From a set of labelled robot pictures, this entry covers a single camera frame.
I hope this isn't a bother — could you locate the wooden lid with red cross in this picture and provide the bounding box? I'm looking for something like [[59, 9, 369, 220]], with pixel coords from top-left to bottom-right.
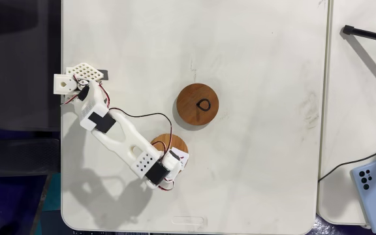
[[150, 133, 189, 172]]

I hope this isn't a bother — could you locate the plain wooden lid black loop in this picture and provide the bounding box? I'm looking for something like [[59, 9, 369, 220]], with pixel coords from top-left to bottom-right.
[[176, 82, 220, 127]]

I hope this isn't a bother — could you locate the grey cushion office chair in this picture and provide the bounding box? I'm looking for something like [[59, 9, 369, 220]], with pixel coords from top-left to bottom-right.
[[0, 138, 61, 179]]

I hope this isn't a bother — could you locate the wide mesh back office chair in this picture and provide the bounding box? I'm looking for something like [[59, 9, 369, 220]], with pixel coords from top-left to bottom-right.
[[0, 0, 62, 132]]

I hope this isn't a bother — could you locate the black rod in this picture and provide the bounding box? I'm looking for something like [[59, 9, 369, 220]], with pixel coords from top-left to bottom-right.
[[341, 24, 376, 45]]

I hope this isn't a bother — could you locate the long red servo wire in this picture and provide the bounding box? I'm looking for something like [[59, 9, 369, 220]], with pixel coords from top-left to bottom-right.
[[108, 107, 174, 156]]

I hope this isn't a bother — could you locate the thin black cable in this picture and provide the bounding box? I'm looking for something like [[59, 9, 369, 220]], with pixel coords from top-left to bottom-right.
[[317, 149, 376, 182]]

